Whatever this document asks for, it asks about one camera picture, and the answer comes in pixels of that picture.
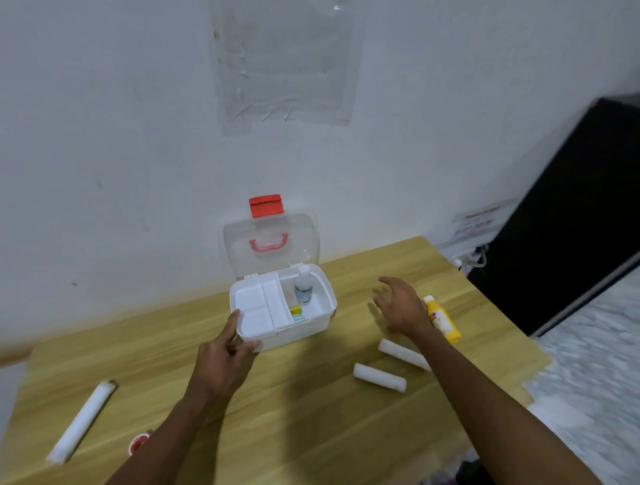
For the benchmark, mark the person's left thumb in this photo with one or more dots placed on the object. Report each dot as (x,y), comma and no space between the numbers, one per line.
(231,327)

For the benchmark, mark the yellow bottle with white cap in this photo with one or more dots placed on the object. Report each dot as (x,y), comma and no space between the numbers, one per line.
(445,322)

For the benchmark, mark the small yellow packet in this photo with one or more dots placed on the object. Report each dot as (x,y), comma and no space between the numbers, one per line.
(295,309)

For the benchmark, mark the short white gauze roll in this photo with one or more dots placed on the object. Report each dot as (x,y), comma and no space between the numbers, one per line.
(400,352)
(380,377)

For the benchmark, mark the white wall label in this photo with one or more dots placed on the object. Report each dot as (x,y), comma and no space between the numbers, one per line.
(482,220)

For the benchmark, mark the red and white tape roll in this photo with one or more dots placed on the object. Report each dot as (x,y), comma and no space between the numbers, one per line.
(137,443)

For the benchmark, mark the clear bottle with white cap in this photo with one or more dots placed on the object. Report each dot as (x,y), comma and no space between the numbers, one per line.
(303,292)

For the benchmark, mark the white divided insert tray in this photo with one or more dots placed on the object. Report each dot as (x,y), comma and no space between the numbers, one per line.
(250,301)

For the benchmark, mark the person's right fingers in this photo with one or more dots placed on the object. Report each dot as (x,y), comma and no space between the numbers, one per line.
(382,302)

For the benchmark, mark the person's right hand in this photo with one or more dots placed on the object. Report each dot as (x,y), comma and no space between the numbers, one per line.
(405,310)

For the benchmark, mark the person's left hand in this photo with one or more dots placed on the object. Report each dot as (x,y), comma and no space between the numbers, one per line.
(217,367)

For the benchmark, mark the person's right forearm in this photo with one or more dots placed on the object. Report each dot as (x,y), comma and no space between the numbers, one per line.
(480,399)

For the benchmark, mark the person's left forearm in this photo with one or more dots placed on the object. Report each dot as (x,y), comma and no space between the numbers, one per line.
(165,439)

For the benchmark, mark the clear plastic sheet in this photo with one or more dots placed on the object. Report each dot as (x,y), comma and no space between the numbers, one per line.
(285,65)

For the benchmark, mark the long white gauze roll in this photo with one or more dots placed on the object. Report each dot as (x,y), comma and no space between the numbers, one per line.
(82,422)

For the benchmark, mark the white box with clear lid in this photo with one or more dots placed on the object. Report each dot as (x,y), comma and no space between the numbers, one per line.
(280,340)

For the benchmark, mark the person's dark clothing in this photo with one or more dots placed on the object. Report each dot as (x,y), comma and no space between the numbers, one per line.
(467,474)

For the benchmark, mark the black cabinet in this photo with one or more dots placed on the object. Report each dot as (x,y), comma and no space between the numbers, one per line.
(575,210)

